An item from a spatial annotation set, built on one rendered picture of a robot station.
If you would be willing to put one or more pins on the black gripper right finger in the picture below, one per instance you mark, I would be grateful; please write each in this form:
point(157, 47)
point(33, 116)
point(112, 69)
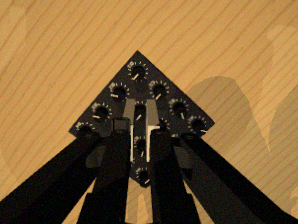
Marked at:
point(226, 195)

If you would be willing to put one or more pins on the black knob box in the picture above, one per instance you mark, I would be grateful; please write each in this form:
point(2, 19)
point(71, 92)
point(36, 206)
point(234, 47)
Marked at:
point(171, 107)

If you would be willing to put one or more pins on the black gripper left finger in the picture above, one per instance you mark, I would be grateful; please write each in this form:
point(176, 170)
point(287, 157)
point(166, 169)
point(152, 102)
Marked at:
point(50, 194)

